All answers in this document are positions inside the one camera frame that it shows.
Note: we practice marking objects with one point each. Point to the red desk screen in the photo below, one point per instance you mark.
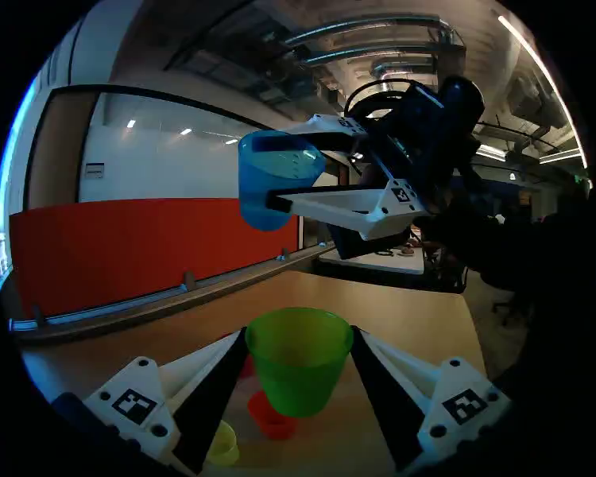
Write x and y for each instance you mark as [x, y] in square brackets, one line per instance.
[144, 248]

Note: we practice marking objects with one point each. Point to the white desk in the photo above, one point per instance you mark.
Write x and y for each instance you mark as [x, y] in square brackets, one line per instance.
[397, 263]

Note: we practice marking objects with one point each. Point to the green plastic cup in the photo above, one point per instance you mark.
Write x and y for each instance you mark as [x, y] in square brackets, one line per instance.
[298, 377]

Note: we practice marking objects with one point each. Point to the yellow plastic cup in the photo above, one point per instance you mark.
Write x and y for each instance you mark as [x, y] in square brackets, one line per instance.
[224, 444]

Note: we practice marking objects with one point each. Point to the red plastic cup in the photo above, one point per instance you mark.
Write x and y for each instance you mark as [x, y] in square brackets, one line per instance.
[248, 366]
[273, 422]

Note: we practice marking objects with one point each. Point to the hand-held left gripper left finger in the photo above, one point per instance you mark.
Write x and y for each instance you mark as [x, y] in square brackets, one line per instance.
[144, 382]

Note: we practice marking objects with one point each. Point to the blue plastic cup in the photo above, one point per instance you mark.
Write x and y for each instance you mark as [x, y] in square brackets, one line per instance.
[258, 184]

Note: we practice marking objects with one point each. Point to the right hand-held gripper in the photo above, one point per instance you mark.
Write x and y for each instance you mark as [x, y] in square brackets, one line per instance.
[427, 144]

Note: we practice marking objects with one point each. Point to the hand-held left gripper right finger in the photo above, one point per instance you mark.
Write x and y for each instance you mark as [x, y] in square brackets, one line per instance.
[452, 387]

